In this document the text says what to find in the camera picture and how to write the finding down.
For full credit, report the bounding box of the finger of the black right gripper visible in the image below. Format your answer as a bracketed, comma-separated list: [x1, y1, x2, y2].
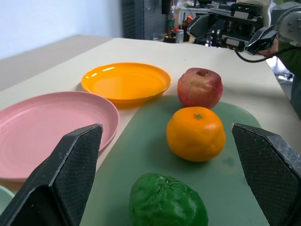
[244, 25, 278, 56]
[186, 13, 216, 39]

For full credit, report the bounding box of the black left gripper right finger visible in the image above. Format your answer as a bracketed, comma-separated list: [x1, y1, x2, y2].
[231, 122, 301, 226]

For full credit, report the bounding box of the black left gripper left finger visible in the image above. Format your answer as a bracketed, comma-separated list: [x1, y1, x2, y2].
[0, 123, 103, 226]

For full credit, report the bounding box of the pink plastic plate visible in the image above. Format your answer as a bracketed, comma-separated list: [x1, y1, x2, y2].
[0, 91, 120, 183]

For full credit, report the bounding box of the pale green plastic plate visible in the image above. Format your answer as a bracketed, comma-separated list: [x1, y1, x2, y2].
[0, 185, 15, 216]

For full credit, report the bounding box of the orange mandarin fruit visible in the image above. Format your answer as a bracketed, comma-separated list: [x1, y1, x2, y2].
[166, 106, 226, 162]

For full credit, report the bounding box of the orange plastic plate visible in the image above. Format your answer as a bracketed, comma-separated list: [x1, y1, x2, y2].
[81, 62, 172, 109]

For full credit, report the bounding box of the green bumpy citrus fruit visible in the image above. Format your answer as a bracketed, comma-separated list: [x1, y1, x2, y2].
[128, 173, 209, 226]

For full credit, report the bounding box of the bystander bare hand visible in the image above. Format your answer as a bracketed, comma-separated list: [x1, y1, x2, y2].
[258, 38, 280, 58]

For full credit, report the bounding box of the grey bottle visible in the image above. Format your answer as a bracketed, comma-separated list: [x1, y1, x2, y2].
[175, 29, 185, 44]

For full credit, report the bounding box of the clear glass cup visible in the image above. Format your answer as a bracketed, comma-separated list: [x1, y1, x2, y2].
[152, 32, 166, 42]

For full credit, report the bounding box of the dark perforated panel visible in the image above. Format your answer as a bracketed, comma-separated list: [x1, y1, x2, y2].
[121, 0, 170, 41]

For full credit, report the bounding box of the red apple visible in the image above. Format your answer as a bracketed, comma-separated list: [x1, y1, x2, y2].
[177, 67, 224, 110]

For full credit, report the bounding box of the green rounded table mat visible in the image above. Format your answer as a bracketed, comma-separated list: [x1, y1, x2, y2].
[79, 94, 270, 226]

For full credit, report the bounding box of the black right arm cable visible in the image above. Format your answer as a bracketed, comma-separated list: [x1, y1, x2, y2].
[234, 44, 301, 63]

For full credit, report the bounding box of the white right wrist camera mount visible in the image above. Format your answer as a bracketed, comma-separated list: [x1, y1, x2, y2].
[236, 0, 275, 30]

